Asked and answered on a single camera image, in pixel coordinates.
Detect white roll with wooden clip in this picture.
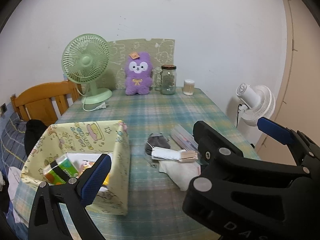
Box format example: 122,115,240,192
151,147,198,163

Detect clear plastic pencil pouch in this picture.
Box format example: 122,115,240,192
170,125,198,151

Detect green tissue pack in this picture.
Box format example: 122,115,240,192
43,154,79,185

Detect white towel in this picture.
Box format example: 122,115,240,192
159,161,201,191

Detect cartoon tissue pack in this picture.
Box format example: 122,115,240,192
79,158,111,188

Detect gray socks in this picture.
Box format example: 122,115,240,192
145,133,171,155

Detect beige door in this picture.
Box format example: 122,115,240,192
254,0,320,165

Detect white standing fan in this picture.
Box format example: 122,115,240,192
236,83,276,127

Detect white garment on bed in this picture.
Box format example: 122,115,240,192
8,166,24,224

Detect cotton swab container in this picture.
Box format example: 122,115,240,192
183,79,195,96

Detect blue plaid pillow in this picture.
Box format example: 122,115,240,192
1,113,27,177

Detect yellow cartoon storage box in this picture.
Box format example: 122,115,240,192
21,120,131,215

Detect black clothing on chair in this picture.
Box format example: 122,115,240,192
24,119,48,156

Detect glass mason jar mug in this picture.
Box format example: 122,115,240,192
155,65,177,95

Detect wooden bed headboard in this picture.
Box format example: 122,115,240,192
10,81,82,126

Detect purple plush bear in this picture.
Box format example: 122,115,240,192
125,51,153,95

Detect green patterned board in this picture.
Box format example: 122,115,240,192
97,38,175,90

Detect green desk fan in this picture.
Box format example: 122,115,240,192
61,34,112,112

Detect wall power outlet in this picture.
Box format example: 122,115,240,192
0,103,7,115

